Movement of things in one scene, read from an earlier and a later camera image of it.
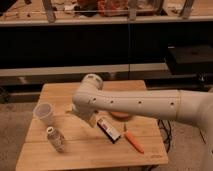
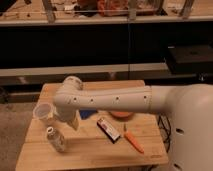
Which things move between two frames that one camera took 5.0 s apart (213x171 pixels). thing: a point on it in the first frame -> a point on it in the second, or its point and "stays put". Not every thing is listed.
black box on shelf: (190, 59) stays put
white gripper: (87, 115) -> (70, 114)
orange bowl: (119, 115) stays put
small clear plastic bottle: (56, 139) stays put
